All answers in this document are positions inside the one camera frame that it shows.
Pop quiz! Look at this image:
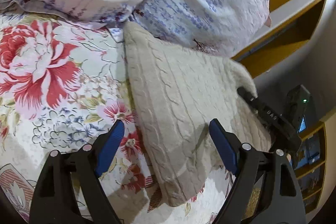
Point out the beige knitted sweater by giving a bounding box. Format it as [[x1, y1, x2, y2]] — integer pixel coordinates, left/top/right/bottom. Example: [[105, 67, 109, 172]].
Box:
[[123, 22, 271, 207]]

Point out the glowing computer monitor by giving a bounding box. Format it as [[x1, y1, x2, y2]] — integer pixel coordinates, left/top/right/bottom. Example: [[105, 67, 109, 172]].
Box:
[[298, 116, 307, 133]]

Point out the wooden desk shelf unit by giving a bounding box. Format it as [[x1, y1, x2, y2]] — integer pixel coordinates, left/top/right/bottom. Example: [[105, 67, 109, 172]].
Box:
[[295, 113, 335, 221]]

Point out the floral bed sheet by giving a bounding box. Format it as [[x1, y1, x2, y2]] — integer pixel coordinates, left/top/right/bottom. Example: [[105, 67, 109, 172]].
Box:
[[1, 7, 234, 223]]

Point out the pink patterned pillow right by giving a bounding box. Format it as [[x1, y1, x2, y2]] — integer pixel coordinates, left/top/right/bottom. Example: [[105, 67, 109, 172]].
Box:
[[128, 0, 272, 58]]

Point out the wooden wall shelf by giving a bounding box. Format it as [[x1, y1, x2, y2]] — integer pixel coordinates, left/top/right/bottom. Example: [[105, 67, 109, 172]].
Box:
[[233, 0, 327, 78]]

